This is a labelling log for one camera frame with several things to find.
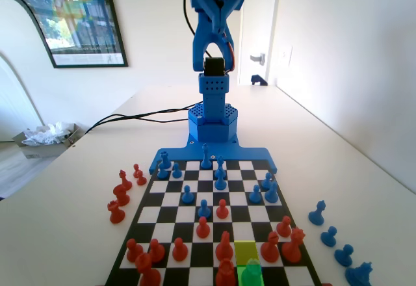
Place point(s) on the red rook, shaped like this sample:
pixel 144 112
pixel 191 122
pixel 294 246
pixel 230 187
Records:
pixel 115 214
pixel 225 274

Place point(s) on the blue rook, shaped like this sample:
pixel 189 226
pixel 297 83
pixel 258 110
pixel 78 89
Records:
pixel 252 273
pixel 165 161

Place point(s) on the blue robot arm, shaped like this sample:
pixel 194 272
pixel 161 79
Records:
pixel 211 97

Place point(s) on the blue king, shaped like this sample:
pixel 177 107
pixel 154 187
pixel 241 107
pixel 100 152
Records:
pixel 205 161

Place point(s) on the blue queen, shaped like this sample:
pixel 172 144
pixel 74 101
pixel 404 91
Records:
pixel 220 162

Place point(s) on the blue pawn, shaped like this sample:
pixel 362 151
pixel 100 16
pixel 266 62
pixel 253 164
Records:
pixel 162 174
pixel 329 238
pixel 266 179
pixel 344 256
pixel 175 172
pixel 187 197
pixel 203 211
pixel 255 196

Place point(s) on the small blue printed part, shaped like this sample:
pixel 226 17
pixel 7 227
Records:
pixel 258 79

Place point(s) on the red pawn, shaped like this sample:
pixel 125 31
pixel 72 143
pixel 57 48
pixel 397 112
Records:
pixel 133 253
pixel 156 253
pixel 284 228
pixel 203 230
pixel 136 170
pixel 140 179
pixel 222 211
pixel 179 252

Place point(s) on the red bishop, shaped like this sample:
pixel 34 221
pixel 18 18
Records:
pixel 124 182
pixel 270 250

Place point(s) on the black white chessboard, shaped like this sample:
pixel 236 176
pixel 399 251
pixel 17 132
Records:
pixel 152 214

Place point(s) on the red queen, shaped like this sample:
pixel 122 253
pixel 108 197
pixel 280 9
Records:
pixel 292 248

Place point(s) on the crumpled white paper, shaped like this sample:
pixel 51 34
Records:
pixel 48 135

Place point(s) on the black framed poster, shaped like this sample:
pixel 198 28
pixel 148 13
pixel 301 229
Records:
pixel 81 22

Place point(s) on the cardboard box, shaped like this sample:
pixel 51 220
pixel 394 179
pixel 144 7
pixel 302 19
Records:
pixel 39 151

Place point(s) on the blue base plate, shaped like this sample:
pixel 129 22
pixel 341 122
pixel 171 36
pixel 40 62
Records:
pixel 247 152

